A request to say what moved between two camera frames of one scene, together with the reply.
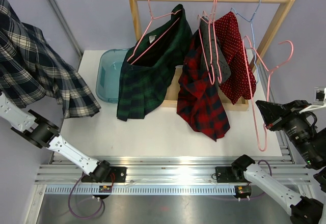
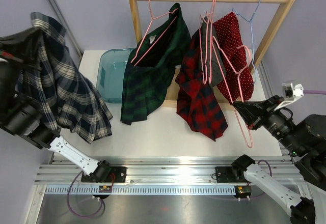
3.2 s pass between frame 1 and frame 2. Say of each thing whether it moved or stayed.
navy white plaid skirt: moved
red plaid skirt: stayed
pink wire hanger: moved
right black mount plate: stayed
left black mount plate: stayed
